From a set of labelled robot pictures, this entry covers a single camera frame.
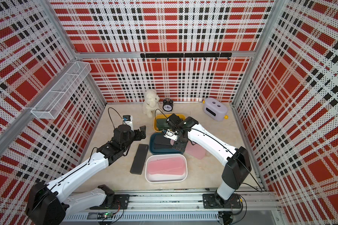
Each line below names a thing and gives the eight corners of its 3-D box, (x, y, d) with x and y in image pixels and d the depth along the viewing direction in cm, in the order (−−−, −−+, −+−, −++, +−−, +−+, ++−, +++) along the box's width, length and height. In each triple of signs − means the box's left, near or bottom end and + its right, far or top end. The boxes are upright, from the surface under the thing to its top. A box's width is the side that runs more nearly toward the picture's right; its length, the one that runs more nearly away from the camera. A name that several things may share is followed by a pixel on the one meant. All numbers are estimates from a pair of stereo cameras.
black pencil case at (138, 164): (130, 173, 86) (129, 172, 84) (139, 145, 98) (139, 143, 96) (142, 174, 85) (141, 173, 83) (149, 146, 97) (149, 144, 95)
